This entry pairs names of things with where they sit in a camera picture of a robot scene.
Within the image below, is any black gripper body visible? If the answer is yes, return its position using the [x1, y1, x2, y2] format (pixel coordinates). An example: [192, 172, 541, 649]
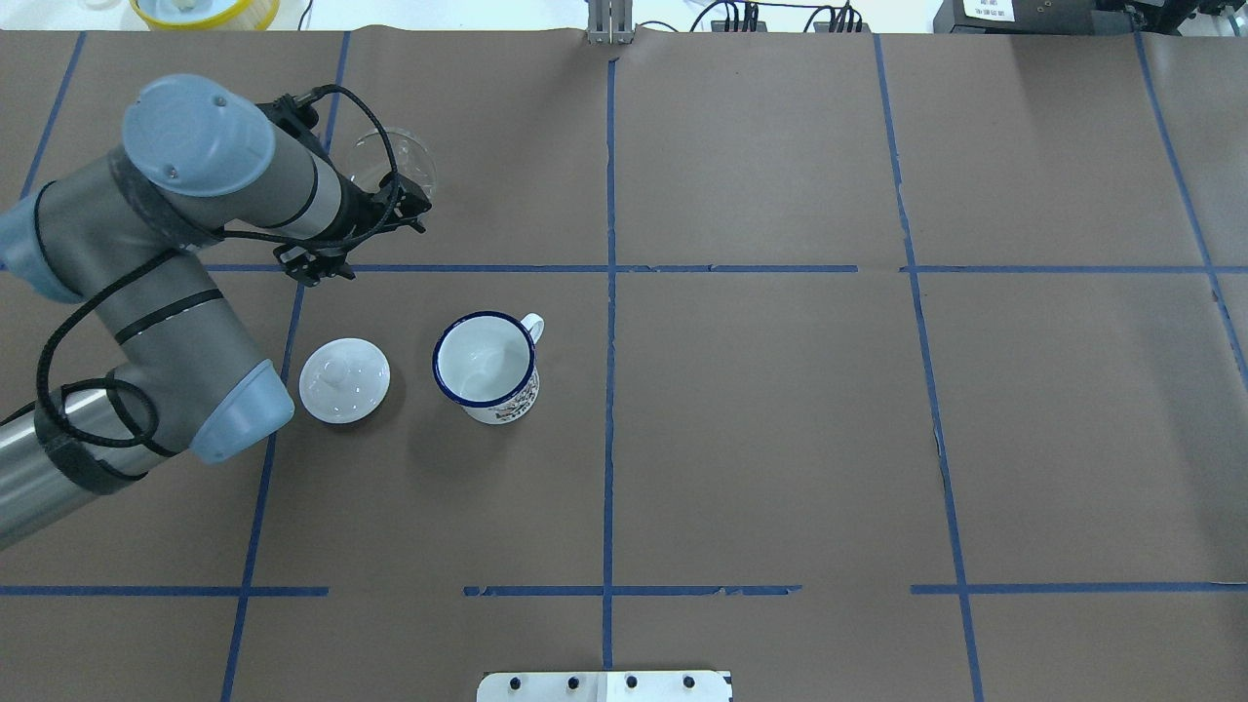
[273, 175, 432, 286]

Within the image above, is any white mug lid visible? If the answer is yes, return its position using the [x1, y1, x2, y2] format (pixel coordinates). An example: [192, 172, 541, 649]
[297, 337, 391, 425]

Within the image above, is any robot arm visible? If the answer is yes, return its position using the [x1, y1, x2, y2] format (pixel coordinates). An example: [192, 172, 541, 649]
[2, 74, 431, 547]

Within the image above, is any white enamel mug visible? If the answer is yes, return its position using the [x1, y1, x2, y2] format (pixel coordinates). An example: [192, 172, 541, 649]
[431, 310, 545, 425]

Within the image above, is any yellow rimmed bowl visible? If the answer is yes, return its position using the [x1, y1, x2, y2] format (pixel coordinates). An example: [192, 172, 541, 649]
[129, 1, 282, 31]

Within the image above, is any brown paper table cover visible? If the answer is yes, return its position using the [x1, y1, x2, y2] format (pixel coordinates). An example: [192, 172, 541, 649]
[2, 27, 1246, 701]

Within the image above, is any black box with label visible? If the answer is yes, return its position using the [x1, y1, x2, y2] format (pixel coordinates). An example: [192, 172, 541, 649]
[931, 1, 1136, 36]

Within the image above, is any aluminium frame post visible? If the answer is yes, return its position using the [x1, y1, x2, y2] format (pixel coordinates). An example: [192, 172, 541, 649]
[585, 0, 636, 46]

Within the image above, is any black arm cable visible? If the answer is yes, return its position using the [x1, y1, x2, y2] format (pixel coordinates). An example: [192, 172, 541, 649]
[29, 84, 403, 451]

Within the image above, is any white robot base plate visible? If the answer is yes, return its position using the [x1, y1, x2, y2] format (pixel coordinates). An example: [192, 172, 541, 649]
[475, 670, 734, 701]

